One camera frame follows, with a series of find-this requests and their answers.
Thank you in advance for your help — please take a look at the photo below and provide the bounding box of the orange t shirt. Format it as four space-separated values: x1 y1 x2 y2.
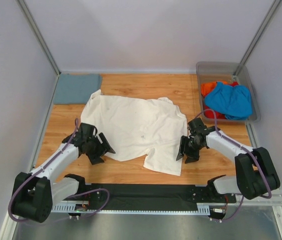
200 81 227 97

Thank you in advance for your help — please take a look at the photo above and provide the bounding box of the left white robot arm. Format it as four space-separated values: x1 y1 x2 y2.
8 119 115 223

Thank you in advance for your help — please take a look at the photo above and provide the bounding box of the slotted cable duct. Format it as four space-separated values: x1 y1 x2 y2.
51 202 210 216

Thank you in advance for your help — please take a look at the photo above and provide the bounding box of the left corner aluminium post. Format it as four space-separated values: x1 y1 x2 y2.
16 0 61 76

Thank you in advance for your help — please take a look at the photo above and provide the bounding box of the corner aluminium post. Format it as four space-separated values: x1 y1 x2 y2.
16 0 61 76
232 0 282 76

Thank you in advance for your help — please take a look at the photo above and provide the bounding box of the folded grey-blue t shirt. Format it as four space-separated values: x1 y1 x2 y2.
53 74 103 105

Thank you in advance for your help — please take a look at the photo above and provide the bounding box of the blue t shirt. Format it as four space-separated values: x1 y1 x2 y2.
204 81 253 120

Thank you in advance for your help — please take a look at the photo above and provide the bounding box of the red t shirt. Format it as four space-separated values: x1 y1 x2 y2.
201 81 239 120

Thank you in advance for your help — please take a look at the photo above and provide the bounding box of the clear plastic bin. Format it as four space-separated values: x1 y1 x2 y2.
196 61 261 123

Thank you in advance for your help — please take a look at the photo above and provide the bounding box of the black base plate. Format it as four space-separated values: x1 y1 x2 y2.
80 183 237 211

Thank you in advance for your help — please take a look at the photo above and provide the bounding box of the aluminium frame rail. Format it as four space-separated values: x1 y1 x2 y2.
10 181 282 207

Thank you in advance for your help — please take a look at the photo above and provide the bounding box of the right corner aluminium post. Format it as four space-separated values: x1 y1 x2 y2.
232 0 282 76

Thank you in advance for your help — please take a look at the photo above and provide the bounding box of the white t shirt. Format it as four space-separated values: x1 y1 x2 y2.
80 90 188 176

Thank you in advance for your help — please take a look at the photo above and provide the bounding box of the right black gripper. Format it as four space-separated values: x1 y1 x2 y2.
175 136 204 165

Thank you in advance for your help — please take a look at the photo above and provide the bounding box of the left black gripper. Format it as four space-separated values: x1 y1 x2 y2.
85 132 115 165

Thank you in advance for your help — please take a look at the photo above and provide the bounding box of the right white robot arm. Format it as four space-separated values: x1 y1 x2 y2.
176 117 281 202

